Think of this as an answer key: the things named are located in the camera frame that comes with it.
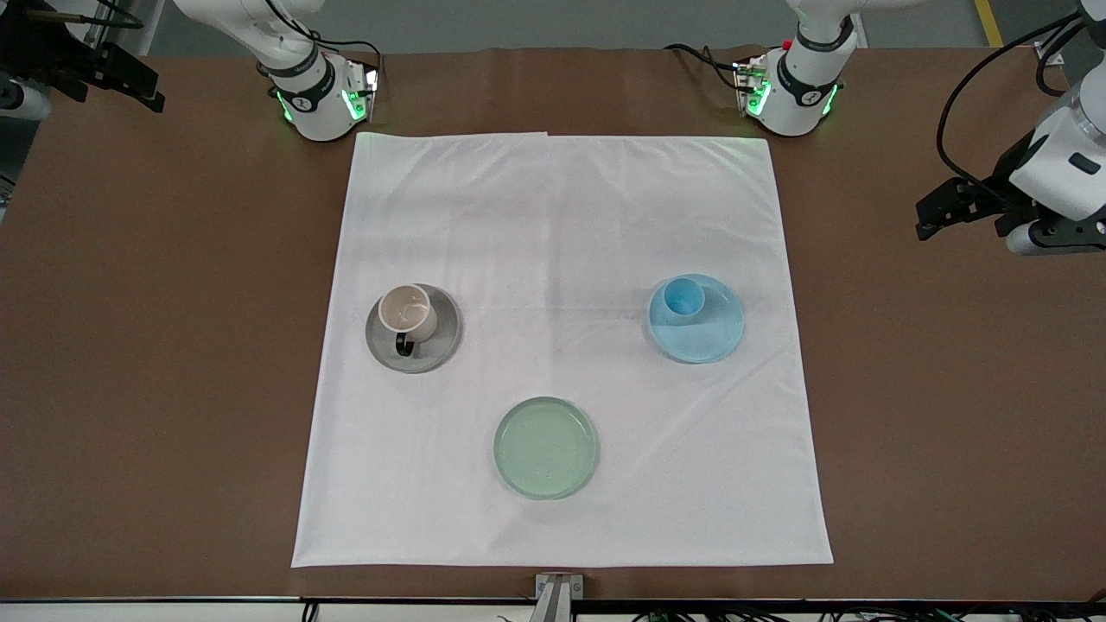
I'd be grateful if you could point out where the black arm base cable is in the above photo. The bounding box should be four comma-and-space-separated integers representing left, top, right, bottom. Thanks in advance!
251, 0, 384, 96
664, 43, 746, 92

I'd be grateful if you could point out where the black left arm upper cable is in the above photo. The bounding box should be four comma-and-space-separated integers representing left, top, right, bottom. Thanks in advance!
1035, 16, 1091, 96

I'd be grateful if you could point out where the blue ceramic plate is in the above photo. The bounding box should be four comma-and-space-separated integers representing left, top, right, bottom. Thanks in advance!
648, 274, 745, 365

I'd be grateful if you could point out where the blue ceramic cup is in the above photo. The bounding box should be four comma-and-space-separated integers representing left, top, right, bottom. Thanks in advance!
662, 276, 707, 326

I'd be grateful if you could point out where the white tablecloth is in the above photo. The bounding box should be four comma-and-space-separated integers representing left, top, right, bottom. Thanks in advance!
291, 131, 835, 569

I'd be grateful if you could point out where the black right arm base cable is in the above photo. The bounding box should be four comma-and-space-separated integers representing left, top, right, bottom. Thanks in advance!
251, 0, 384, 96

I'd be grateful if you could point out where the metal table edge bracket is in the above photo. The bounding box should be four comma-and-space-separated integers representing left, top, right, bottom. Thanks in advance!
534, 573, 585, 622

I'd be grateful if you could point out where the black left arm base cable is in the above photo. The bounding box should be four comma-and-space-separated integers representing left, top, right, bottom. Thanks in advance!
664, 43, 746, 92

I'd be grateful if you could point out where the white mug with black handle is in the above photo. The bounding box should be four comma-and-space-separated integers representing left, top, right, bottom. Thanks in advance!
378, 283, 439, 358

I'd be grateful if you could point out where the pale green ceramic plate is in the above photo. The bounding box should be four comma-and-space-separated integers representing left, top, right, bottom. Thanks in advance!
493, 397, 601, 501

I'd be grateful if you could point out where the gray ceramic plate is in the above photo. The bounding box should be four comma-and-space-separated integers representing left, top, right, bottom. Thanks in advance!
364, 283, 463, 375

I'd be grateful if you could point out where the black table edge rail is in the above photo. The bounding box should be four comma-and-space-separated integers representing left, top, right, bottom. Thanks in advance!
0, 596, 1106, 616

